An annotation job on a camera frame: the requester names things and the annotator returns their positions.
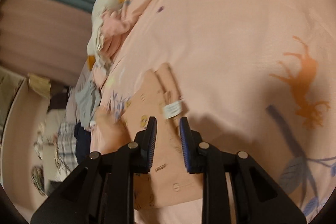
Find beige pillow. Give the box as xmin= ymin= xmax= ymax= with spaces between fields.
xmin=42 ymin=109 xmax=66 ymax=188

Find pink printed duvet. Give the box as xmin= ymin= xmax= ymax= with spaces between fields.
xmin=94 ymin=0 xmax=335 ymax=223

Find dark brown cushion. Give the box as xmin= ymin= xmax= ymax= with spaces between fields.
xmin=47 ymin=86 xmax=70 ymax=112

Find dark navy garment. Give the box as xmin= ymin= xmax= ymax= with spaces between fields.
xmin=74 ymin=123 xmax=91 ymax=164

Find orange duck print shirt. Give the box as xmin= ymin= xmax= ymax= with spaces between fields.
xmin=91 ymin=63 xmax=202 ymax=210

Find plaid blanket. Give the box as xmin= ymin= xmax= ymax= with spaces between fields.
xmin=55 ymin=122 xmax=78 ymax=171

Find white patterned garment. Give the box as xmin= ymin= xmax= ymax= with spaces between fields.
xmin=55 ymin=151 xmax=71 ymax=182

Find folded white and pink clothes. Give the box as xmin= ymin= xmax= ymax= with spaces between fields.
xmin=97 ymin=10 xmax=131 ymax=70

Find grey garment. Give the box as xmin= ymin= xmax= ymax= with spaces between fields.
xmin=75 ymin=80 xmax=101 ymax=128

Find pink curtains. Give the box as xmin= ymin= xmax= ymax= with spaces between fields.
xmin=1 ymin=0 xmax=92 ymax=85

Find yellow hanging fabric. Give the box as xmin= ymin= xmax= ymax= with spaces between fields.
xmin=28 ymin=73 xmax=51 ymax=99

